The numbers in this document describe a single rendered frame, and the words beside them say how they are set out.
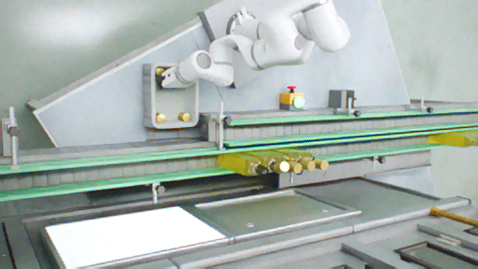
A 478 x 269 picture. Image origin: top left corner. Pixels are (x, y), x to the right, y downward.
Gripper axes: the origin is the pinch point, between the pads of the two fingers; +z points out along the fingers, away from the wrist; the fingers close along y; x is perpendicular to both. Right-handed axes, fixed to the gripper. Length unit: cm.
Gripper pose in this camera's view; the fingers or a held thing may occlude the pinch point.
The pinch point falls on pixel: (168, 83)
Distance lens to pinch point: 161.7
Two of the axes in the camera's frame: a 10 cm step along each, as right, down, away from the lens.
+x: -1.3, -9.9, 0.8
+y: 8.6, -0.8, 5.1
